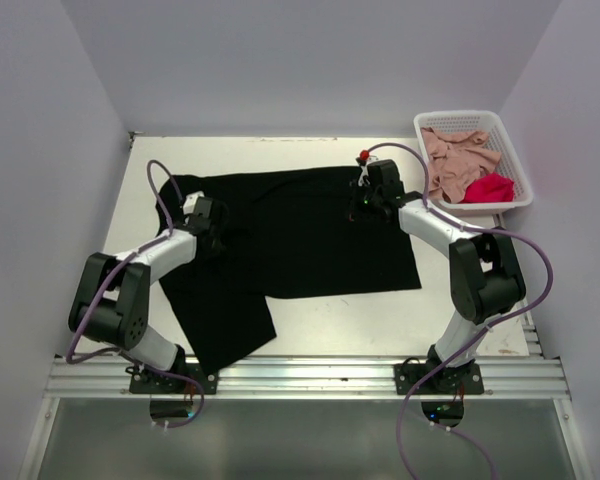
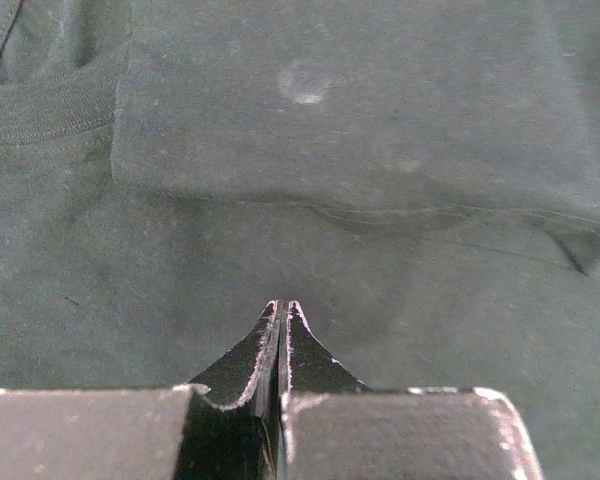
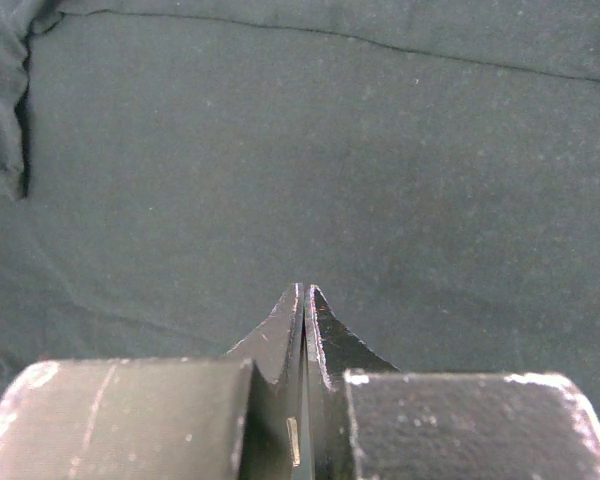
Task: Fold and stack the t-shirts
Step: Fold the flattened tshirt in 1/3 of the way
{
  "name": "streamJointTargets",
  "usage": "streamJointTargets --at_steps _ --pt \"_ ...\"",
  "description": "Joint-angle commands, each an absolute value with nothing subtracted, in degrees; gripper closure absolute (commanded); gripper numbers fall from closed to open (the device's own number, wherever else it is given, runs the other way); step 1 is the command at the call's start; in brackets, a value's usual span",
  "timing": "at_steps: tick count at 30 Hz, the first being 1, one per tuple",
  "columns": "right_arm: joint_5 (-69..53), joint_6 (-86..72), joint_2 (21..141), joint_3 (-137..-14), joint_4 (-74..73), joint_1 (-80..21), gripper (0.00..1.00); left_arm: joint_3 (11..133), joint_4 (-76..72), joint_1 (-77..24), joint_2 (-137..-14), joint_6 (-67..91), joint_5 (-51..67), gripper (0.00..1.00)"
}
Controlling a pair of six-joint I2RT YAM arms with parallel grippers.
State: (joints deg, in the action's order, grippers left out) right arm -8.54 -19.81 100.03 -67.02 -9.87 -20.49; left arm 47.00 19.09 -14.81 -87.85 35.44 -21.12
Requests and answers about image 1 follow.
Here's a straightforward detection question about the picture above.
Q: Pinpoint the black t shirt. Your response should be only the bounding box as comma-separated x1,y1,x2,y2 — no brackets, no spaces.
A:
160,166,421,374

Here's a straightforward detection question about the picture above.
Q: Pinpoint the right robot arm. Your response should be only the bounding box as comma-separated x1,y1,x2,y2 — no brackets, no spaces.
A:
349,151,526,395

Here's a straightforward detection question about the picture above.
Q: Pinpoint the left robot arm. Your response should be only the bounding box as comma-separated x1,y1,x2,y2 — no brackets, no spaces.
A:
65,192,229,395

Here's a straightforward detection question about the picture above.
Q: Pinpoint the beige t shirt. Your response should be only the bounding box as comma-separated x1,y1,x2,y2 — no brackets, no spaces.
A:
420,127,502,204

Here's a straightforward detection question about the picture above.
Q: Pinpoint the white plastic basket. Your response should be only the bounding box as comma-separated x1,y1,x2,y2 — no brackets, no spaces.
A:
414,110,533,216

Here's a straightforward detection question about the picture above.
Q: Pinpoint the red t shirt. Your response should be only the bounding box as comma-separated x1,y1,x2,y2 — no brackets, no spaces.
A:
462,173,515,204

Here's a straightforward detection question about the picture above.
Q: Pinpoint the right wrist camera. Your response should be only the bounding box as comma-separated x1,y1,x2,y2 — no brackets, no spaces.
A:
356,150,379,186

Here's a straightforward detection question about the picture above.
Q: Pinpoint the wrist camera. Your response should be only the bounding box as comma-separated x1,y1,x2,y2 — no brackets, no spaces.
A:
356,150,379,186
181,191,205,216

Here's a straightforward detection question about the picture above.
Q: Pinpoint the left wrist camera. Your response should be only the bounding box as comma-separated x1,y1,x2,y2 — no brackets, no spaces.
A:
181,191,205,216

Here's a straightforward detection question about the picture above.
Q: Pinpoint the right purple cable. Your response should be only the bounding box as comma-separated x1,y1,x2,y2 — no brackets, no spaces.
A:
367,142,555,480

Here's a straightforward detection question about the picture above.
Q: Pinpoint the purple cable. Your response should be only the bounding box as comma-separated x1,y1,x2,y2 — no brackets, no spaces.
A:
367,142,555,480
64,159,206,429

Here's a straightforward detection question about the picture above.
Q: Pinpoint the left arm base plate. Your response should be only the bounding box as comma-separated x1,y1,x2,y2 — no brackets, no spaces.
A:
125,363,220,395

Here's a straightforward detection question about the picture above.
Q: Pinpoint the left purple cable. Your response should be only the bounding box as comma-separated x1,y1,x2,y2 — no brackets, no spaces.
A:
64,159,206,429

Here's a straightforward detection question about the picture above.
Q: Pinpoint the aluminium mounting rail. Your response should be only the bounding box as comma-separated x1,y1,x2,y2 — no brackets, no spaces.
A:
43,356,570,400

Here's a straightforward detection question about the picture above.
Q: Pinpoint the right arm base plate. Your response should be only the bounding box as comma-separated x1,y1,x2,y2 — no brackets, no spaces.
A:
393,362,485,396

